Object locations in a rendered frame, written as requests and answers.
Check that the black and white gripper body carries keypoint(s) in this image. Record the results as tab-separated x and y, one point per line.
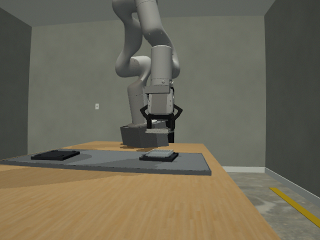
161	104

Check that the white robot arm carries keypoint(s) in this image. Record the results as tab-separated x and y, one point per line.
164	63

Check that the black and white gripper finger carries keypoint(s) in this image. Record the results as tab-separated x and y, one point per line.
147	117
174	117

